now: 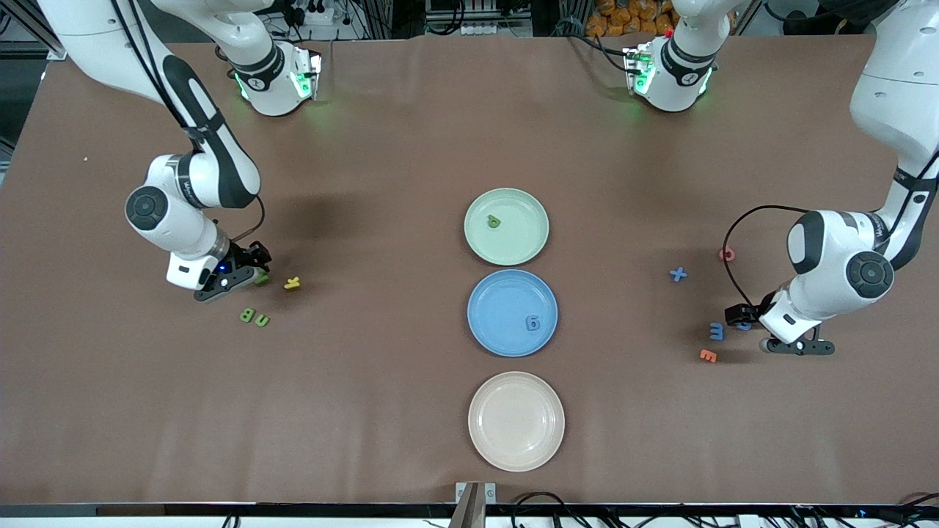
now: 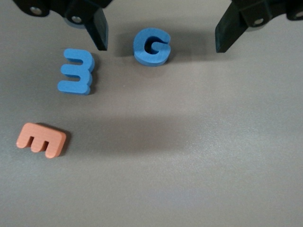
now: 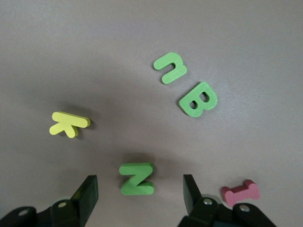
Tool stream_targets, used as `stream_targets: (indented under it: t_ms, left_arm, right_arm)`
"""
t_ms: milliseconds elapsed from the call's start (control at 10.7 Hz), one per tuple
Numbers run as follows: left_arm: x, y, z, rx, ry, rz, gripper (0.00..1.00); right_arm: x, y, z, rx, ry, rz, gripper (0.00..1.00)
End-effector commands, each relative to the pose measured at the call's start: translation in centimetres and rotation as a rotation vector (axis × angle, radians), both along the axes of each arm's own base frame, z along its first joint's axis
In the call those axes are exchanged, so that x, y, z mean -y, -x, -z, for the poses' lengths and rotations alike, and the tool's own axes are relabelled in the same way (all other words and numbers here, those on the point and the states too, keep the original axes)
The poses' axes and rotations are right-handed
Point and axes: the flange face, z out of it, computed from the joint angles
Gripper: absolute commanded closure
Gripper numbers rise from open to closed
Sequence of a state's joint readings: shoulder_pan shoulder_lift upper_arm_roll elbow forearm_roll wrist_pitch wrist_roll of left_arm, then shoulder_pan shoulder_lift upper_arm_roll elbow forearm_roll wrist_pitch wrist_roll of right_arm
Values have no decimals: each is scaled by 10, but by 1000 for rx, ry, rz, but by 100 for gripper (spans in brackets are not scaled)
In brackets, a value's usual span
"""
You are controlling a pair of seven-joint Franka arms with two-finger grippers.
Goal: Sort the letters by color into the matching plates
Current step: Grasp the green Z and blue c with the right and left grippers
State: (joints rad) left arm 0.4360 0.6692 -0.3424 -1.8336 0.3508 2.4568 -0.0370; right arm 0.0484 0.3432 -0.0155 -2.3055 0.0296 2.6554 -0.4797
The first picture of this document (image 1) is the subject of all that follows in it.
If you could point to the orange letter E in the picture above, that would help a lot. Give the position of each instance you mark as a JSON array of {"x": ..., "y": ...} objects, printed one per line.
[{"x": 708, "y": 356}]

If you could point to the blue plate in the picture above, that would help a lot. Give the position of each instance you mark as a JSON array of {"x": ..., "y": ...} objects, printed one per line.
[{"x": 506, "y": 308}]

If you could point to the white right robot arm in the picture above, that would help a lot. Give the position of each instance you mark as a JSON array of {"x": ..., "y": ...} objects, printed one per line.
[{"x": 169, "y": 213}]

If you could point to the grey metal equipment rack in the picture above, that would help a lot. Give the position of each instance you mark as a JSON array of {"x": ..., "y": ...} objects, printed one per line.
[{"x": 477, "y": 15}]

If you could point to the white power strip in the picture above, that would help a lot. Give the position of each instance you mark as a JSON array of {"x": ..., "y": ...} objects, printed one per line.
[{"x": 312, "y": 11}]

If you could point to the metal table edge bracket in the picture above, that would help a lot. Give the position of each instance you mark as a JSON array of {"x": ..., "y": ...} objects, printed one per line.
[{"x": 475, "y": 499}]

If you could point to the red letter O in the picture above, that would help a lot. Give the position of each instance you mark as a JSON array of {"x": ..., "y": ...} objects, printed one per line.
[{"x": 730, "y": 257}]

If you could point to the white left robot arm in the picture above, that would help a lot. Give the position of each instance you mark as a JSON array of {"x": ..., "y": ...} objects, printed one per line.
[{"x": 843, "y": 257}]

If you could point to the light green plate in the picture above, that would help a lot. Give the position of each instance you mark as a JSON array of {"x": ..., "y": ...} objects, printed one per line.
[{"x": 513, "y": 242}]

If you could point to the yellow letter K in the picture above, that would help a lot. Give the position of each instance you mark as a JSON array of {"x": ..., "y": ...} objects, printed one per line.
[{"x": 292, "y": 282}]

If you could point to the blue letter X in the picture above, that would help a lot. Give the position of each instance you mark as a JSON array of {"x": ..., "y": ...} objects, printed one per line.
[{"x": 678, "y": 274}]

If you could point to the blue letter m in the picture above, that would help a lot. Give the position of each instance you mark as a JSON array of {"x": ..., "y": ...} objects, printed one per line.
[{"x": 717, "y": 331}]

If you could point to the beige plate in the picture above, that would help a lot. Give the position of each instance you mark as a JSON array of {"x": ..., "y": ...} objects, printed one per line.
[{"x": 516, "y": 422}]

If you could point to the orange objects heap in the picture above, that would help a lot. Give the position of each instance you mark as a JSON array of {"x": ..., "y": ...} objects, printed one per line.
[{"x": 631, "y": 18}]

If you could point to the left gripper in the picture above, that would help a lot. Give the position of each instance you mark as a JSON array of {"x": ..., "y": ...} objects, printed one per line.
[{"x": 750, "y": 314}]

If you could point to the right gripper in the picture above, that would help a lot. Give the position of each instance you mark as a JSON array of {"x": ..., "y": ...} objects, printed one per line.
[{"x": 243, "y": 258}]

